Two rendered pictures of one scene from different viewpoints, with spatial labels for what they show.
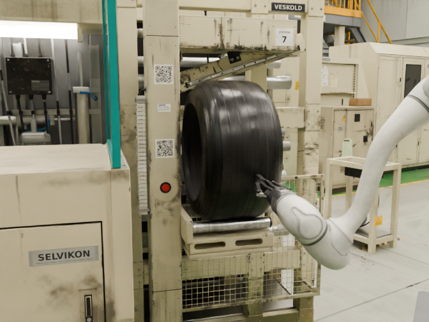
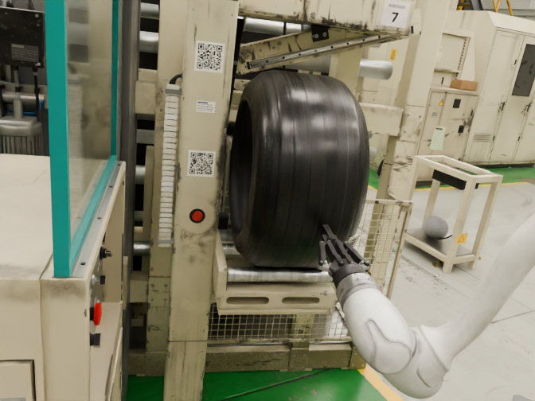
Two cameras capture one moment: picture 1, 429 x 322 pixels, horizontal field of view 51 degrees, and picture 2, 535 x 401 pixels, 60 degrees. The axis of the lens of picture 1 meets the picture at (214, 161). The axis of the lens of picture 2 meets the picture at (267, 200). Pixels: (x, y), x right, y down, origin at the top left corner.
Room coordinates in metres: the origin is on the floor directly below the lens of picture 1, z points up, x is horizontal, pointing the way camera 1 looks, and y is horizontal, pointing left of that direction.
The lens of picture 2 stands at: (0.50, -0.03, 1.58)
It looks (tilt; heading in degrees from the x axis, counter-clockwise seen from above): 19 degrees down; 1
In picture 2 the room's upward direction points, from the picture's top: 7 degrees clockwise
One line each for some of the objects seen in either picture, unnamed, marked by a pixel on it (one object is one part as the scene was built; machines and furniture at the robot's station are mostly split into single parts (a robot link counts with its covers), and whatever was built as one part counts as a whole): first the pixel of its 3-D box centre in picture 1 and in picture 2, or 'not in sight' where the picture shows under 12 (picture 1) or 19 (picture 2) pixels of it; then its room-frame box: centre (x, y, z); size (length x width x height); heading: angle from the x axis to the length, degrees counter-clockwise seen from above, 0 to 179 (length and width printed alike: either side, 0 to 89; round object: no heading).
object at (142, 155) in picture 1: (142, 155); (169, 168); (1.78, 0.29, 1.19); 0.05 x 0.04 x 0.48; 15
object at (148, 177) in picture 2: not in sight; (150, 229); (2.61, 0.58, 0.61); 0.33 x 0.06 x 0.86; 15
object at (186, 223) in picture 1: (180, 218); (216, 252); (1.87, 0.14, 0.90); 0.40 x 0.03 x 0.10; 15
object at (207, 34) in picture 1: (229, 36); (317, 2); (2.23, -0.07, 1.71); 0.61 x 0.25 x 0.15; 105
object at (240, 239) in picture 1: (229, 240); (275, 293); (1.78, -0.06, 0.84); 0.36 x 0.09 x 0.06; 105
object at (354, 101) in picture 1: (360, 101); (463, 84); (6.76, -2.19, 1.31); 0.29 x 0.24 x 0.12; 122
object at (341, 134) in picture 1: (339, 147); (428, 134); (6.71, -1.88, 0.62); 0.91 x 0.58 x 1.25; 122
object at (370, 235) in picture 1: (360, 201); (444, 211); (4.21, -1.41, 0.40); 0.60 x 0.35 x 0.80; 32
